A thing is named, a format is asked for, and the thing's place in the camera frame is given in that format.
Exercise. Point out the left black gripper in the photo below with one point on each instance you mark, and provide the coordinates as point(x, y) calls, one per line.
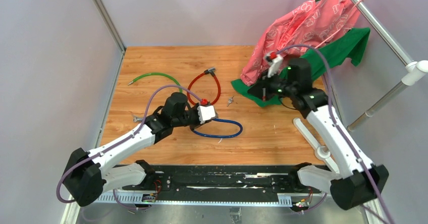
point(196, 110)

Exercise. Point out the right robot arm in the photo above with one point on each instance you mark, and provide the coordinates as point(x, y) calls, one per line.
point(351, 177)

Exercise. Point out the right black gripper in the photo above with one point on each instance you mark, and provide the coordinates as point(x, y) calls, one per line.
point(260, 91)

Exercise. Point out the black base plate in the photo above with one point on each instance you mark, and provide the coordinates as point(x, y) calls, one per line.
point(223, 183)

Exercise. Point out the pink patterned garment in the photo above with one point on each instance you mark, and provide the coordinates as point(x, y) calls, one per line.
point(308, 24)

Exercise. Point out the pink clothes hanger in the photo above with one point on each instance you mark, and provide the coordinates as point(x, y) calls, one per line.
point(353, 9)

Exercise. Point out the red cable lock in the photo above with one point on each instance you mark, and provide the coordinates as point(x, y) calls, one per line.
point(214, 90)

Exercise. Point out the green t-shirt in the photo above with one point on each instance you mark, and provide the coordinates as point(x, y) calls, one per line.
point(352, 45)

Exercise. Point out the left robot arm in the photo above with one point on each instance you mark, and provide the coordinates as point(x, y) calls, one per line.
point(89, 174)

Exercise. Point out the silver key with ring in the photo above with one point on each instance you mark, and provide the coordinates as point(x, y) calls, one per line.
point(230, 100)

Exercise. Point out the metal clothes rack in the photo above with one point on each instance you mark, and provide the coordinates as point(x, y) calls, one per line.
point(383, 101)

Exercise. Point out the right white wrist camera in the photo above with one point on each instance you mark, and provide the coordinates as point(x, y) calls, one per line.
point(274, 61)

